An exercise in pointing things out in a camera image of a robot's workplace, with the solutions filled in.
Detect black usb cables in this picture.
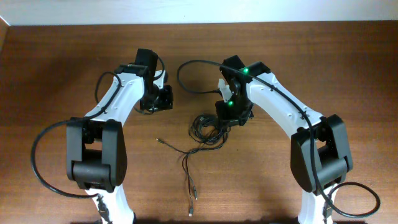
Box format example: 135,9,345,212
155,113,233,217

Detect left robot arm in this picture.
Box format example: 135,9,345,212
67,49,173,223

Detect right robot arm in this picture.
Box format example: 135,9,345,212
216,55,353,223

